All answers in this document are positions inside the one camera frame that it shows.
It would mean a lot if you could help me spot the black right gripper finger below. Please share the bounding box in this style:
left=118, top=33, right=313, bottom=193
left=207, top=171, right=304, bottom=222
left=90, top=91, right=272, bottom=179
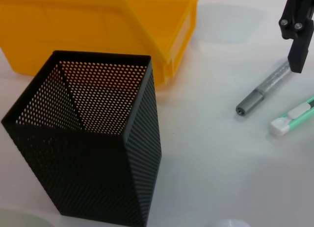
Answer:
left=278, top=0, right=314, bottom=74

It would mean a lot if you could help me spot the yellow plastic bin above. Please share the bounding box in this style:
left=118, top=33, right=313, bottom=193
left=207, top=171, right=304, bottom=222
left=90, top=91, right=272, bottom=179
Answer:
left=0, top=0, right=199, bottom=88

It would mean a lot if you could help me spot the clear glass fruit plate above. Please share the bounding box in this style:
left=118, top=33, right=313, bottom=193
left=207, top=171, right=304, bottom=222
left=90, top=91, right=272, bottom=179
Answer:
left=0, top=206, right=58, bottom=227

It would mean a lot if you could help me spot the mint green utility knife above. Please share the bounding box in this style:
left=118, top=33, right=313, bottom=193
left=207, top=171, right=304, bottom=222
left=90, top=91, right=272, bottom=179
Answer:
left=270, top=95, right=314, bottom=137

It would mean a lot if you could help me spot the black mesh pen holder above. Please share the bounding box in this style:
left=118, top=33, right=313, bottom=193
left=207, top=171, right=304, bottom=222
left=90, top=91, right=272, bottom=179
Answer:
left=0, top=50, right=164, bottom=227

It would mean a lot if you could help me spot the grey glitter pen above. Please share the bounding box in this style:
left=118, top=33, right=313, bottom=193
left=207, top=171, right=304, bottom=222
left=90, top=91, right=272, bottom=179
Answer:
left=235, top=59, right=294, bottom=118

